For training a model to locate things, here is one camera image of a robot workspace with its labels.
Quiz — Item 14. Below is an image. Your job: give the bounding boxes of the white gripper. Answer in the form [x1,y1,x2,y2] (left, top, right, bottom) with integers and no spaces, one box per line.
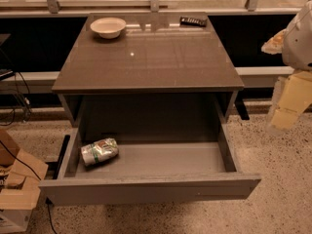
[261,0,312,135]

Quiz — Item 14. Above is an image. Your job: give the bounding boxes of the crushed 7up can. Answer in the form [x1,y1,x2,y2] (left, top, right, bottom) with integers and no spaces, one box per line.
[81,137,119,166]

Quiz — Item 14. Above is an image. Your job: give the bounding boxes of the grey cabinet with counter top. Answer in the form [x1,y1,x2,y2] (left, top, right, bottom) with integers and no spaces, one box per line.
[53,13,243,143]

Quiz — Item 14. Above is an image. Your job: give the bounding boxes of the open grey top drawer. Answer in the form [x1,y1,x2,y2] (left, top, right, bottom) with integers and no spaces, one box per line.
[40,114,261,206]

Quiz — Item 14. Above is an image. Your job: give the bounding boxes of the black remote control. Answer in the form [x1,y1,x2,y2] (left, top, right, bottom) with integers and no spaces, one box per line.
[179,17,207,27]

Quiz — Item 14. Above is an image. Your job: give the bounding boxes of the white bowl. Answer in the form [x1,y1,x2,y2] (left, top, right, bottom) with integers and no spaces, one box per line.
[90,18,126,39]

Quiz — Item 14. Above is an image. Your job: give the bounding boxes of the black device at left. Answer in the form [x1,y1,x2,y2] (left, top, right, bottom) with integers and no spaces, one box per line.
[0,33,15,80]

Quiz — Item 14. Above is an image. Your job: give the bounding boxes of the brown cardboard box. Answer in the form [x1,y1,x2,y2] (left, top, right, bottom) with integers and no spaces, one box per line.
[0,130,48,234]

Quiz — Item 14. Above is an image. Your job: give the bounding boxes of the black cable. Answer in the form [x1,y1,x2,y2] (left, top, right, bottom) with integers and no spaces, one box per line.
[0,139,58,234]

